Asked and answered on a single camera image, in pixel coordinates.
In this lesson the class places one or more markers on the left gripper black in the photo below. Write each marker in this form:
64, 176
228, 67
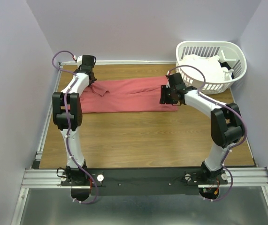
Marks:
93, 81

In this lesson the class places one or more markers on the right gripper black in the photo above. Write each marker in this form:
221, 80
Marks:
163, 99

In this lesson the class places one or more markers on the red t shirt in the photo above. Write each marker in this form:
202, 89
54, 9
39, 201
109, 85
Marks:
126, 95

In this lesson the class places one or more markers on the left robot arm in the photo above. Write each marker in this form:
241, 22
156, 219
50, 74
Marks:
68, 116

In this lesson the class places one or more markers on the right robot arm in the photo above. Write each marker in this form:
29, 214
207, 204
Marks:
226, 126

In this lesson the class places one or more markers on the white t shirt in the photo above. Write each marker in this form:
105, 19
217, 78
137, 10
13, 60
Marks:
209, 66

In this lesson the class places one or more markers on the white laundry basket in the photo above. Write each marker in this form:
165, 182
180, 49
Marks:
227, 51

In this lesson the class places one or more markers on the black garment in basket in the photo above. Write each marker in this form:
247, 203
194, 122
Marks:
229, 68

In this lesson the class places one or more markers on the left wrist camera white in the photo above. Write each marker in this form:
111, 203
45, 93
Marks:
78, 60

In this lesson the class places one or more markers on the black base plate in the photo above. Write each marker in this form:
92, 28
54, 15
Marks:
144, 181

